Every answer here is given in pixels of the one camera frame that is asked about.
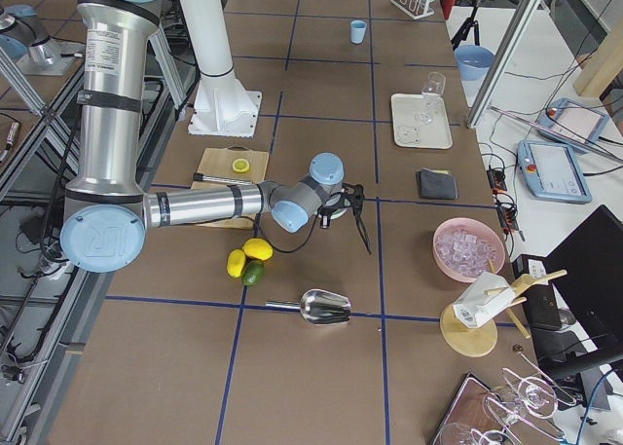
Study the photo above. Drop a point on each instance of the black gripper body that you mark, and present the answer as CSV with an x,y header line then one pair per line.
x,y
325,219

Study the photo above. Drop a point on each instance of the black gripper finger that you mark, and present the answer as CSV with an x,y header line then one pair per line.
x,y
345,195
361,223

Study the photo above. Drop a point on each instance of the light green bowl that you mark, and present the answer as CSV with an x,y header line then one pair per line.
x,y
336,210

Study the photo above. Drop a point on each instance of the light blue plastic cup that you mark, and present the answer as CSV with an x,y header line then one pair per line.
x,y
358,30

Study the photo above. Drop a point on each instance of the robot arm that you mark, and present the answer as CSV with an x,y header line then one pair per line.
x,y
107,215

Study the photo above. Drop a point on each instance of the steel ice scoop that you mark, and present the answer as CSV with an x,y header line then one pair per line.
x,y
318,307

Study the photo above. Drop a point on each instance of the pink bowl with ice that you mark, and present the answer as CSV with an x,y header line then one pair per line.
x,y
464,248

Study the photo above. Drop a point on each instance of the large blue bowl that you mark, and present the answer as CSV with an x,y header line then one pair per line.
x,y
473,61

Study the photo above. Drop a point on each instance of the grey folded cloth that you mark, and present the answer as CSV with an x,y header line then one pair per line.
x,y
436,185

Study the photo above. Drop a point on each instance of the round yellow lemon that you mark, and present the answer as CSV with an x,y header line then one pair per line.
x,y
258,249

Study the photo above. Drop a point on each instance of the cream bear tray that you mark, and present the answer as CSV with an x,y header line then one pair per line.
x,y
409,133

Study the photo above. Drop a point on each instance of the lemon half slice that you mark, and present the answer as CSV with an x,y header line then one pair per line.
x,y
240,166

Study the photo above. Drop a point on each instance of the wooden cutting board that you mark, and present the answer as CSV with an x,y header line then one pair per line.
x,y
217,167

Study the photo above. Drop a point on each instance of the green lime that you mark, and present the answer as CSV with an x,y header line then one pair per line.
x,y
253,272

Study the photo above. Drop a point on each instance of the oval yellow lemon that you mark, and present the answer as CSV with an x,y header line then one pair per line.
x,y
235,263

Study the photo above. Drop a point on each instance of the clear stemmed glass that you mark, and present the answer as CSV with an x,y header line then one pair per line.
x,y
431,91

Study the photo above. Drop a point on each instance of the steel muddler with black tip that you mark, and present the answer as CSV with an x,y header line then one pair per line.
x,y
205,178

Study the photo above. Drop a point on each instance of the near blue teach pendant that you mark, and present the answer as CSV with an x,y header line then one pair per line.
x,y
552,173

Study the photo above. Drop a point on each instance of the blue teach pendant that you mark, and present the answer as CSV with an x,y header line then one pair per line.
x,y
552,173
573,124

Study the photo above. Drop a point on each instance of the far blue teach pendant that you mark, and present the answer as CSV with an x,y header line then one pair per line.
x,y
573,124

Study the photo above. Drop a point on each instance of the black monitor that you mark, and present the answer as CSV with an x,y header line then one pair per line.
x,y
592,257

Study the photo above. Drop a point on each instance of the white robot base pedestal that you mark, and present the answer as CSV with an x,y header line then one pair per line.
x,y
222,107

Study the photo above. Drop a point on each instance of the black camera tripod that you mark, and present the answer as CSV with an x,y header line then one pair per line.
x,y
470,24

